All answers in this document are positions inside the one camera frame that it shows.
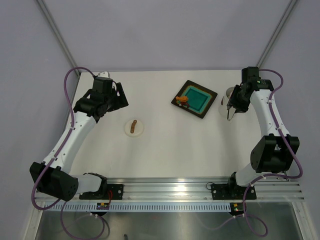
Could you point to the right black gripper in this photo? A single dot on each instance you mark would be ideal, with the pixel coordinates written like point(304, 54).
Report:
point(240, 108)

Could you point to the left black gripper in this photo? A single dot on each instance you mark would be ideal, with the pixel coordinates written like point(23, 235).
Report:
point(120, 103)

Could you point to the clear plastic tongs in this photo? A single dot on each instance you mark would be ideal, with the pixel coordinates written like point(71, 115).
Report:
point(230, 113)

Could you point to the white cylindrical container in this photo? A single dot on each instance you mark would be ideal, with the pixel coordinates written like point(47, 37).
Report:
point(222, 109)

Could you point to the brown handle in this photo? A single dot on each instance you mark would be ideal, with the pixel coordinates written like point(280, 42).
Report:
point(133, 125)

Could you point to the white round lid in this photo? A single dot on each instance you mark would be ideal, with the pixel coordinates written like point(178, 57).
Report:
point(139, 129)

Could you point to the orange fried shrimp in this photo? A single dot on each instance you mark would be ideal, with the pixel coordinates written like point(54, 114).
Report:
point(181, 99)

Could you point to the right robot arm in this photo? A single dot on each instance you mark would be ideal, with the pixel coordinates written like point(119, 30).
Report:
point(276, 151)

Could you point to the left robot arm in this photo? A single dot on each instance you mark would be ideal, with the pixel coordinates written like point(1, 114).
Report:
point(52, 175)

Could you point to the dark square teal plate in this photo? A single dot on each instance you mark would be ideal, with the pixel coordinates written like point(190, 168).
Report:
point(200, 98)

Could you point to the red octopus tentacle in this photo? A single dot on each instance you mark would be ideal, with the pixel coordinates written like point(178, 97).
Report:
point(184, 104)

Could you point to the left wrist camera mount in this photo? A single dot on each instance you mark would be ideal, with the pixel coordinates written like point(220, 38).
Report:
point(104, 74)

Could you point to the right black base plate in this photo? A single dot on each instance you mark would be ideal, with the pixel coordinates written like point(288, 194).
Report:
point(225, 192)

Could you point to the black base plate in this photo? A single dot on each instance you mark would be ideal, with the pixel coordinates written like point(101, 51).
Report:
point(225, 192)
point(105, 192)

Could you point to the aluminium rail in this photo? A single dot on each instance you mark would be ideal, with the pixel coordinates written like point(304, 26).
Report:
point(196, 189)

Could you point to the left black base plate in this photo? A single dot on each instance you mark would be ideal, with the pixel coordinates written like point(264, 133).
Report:
point(105, 192)

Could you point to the right aluminium frame post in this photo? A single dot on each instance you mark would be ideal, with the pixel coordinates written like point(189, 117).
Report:
point(284, 19)

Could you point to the aluminium frame post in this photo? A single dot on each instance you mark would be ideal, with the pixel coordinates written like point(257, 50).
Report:
point(46, 13)
point(284, 19)

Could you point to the left aluminium frame post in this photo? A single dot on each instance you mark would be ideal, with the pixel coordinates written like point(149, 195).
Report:
point(46, 13)

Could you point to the white slotted cable duct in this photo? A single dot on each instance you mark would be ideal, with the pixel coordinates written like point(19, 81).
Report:
point(139, 207)

